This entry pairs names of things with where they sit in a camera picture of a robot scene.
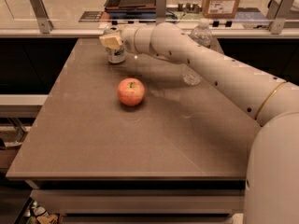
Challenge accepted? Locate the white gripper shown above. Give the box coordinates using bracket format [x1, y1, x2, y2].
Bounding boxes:
[99, 25, 139, 54]

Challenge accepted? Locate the white green 7up can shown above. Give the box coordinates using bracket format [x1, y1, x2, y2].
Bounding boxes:
[104, 26, 125, 64]

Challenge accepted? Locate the middle metal glass bracket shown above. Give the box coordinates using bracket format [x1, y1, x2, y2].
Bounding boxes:
[155, 0, 166, 24]

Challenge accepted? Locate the cardboard box with label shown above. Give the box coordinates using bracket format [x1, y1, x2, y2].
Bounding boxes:
[202, 0, 240, 19]

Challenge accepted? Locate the metal glass bracket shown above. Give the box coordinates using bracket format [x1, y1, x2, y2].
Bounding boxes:
[266, 0, 294, 35]
[29, 0, 53, 34]
[155, 0, 166, 24]

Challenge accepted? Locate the dark open tray box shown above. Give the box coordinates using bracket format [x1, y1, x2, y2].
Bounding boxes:
[104, 0, 156, 20]

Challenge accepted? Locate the left metal glass bracket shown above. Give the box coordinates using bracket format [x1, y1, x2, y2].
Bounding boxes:
[29, 0, 53, 34]

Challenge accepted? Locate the red apple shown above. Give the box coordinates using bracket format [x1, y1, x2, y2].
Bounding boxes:
[117, 77, 145, 106]

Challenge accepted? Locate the brown table with shelf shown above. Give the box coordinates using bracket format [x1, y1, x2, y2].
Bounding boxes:
[7, 39, 257, 220]

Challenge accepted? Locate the right metal glass bracket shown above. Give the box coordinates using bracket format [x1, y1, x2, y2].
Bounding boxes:
[266, 0, 294, 35]

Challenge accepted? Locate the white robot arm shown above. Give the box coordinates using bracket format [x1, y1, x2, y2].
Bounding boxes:
[100, 22, 299, 224]

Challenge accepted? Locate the clear plastic water bottle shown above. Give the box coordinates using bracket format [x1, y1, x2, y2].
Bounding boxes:
[182, 18, 212, 86]

